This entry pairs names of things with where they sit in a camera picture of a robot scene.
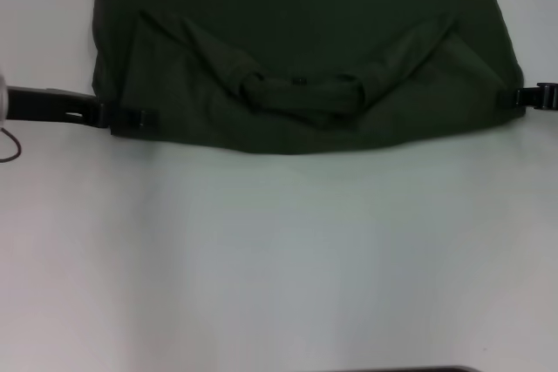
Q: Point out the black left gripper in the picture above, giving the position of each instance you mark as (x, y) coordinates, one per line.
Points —
(43, 106)

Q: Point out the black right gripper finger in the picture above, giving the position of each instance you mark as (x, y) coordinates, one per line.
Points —
(534, 97)

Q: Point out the dark green FREE! t-shirt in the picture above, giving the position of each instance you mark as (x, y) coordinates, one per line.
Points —
(305, 19)

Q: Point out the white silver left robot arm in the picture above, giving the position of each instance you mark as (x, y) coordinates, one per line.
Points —
(2, 99)

